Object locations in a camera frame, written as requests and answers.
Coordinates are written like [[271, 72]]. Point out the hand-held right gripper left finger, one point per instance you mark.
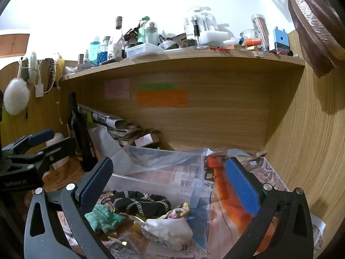
[[98, 180]]

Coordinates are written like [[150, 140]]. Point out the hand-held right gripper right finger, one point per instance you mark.
[[242, 187]]

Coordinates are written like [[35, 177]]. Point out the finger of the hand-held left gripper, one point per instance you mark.
[[58, 149], [40, 136]]

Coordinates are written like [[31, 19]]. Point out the beaded band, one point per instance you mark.
[[105, 199]]

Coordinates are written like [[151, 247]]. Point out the green knitted cloth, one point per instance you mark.
[[103, 218]]

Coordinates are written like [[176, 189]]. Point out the clear plastic container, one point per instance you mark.
[[161, 178]]

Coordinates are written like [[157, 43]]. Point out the floral scrunchie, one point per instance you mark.
[[180, 210]]

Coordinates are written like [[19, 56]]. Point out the white cloth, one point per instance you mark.
[[167, 229]]

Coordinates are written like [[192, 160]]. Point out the orange printed plastic bag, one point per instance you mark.
[[229, 202]]

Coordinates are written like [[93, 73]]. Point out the dark wine bottle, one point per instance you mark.
[[80, 140]]

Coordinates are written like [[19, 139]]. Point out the white pompom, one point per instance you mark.
[[16, 97]]

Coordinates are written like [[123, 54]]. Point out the white charger plug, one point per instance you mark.
[[39, 90]]

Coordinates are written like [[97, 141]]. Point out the stack of newspapers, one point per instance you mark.
[[118, 126]]

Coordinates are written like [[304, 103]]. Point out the small cardboard box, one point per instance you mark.
[[145, 140]]

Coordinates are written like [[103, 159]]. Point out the dark beaded headband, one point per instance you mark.
[[50, 70]]

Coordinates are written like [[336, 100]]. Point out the yellow hanging item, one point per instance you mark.
[[60, 68]]

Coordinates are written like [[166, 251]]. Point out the white fluffy headband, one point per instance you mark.
[[33, 64]]

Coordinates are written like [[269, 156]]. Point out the white tube box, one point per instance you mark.
[[85, 67]]

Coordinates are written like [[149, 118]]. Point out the pink sticky note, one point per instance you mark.
[[117, 88]]

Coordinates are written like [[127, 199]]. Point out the cardboard roll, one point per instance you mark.
[[80, 59]]

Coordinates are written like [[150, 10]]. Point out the small white spray bottle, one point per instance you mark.
[[86, 58]]

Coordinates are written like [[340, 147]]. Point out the wooden cabinet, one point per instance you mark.
[[13, 45]]

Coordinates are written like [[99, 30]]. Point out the blue mouthwash bottle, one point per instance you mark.
[[94, 51]]

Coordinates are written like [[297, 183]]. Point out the black marker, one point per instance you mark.
[[110, 61]]

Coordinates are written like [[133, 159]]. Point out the orange sticky note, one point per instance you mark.
[[161, 98]]

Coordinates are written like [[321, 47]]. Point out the blue beaded jar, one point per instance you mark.
[[103, 51]]

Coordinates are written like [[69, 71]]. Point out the green sticky note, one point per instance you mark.
[[156, 86]]

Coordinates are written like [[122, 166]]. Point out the white printed mug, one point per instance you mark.
[[116, 51]]

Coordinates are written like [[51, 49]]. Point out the wooden shelf board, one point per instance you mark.
[[215, 59]]

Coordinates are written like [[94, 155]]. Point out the clear lidded box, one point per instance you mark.
[[144, 50]]

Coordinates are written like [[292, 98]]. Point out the glass bottle with foil top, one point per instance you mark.
[[119, 29]]

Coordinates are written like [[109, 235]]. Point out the red black bow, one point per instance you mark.
[[132, 35]]

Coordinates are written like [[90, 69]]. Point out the red feather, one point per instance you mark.
[[219, 48]]

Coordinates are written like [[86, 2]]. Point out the red small sticks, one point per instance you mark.
[[281, 52]]

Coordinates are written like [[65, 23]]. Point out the green pump bottle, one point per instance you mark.
[[141, 33]]

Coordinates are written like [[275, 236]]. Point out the orange capped bottle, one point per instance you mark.
[[253, 42]]

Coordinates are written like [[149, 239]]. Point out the clear bottle silver cap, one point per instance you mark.
[[151, 33]]

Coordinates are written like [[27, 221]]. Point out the white foam block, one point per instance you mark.
[[218, 37]]

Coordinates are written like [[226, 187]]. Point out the glass jar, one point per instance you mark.
[[249, 34]]

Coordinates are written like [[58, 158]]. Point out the blue box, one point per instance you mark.
[[281, 39]]

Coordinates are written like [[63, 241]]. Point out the pile of cosmetics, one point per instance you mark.
[[173, 41]]

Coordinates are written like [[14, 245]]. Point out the tall clear canister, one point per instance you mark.
[[261, 29]]

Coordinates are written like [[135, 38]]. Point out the toothbrush pack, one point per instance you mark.
[[204, 20]]

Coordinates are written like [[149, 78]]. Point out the brown curtain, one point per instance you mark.
[[315, 19]]

